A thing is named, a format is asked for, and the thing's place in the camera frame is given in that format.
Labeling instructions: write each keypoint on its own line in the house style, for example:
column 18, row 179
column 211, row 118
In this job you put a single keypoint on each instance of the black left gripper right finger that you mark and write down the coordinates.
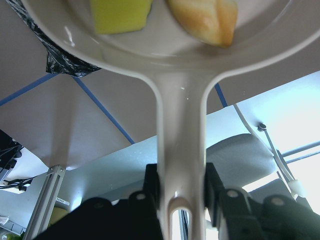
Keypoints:
column 229, row 209

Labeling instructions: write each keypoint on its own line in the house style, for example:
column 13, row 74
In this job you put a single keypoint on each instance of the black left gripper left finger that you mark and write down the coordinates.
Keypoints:
column 143, row 206

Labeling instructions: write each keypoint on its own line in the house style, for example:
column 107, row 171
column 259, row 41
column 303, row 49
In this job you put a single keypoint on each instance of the beige plastic dustpan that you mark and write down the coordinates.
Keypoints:
column 181, row 70

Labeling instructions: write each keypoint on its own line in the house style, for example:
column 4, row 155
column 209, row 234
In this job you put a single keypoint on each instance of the yellow sponge block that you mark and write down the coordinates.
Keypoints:
column 119, row 16

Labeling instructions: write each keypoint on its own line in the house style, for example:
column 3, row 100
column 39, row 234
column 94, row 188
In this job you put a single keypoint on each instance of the toy croissant piece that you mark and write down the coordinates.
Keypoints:
column 210, row 21

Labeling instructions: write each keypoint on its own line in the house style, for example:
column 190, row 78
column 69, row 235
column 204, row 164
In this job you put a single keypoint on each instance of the bin with black bag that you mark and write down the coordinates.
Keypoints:
column 58, row 60

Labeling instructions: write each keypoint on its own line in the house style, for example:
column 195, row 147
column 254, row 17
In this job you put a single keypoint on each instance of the grey office chair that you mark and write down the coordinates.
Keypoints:
column 242, row 161

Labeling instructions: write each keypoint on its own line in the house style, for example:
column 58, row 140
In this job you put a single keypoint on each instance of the aluminium frame post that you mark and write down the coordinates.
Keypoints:
column 45, row 203

